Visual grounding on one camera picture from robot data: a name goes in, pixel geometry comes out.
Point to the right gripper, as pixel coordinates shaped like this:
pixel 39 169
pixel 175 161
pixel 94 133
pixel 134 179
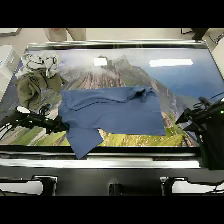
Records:
pixel 188 118

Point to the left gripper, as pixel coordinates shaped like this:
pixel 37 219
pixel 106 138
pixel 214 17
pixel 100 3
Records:
pixel 57 126

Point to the blue T-shirt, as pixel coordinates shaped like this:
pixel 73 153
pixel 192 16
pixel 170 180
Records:
pixel 116 113

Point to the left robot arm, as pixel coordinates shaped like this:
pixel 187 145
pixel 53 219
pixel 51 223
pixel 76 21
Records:
pixel 26 120

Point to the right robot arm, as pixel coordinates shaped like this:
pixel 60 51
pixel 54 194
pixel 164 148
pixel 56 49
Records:
pixel 213 133

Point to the olive green garment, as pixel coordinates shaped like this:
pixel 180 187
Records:
pixel 31 88

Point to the white patterned garment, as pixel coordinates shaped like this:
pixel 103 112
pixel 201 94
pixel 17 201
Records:
pixel 40 62

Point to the person's legs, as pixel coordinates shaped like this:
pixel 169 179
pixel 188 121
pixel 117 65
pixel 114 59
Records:
pixel 63 33

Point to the silver frame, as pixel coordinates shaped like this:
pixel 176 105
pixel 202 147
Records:
pixel 100 163

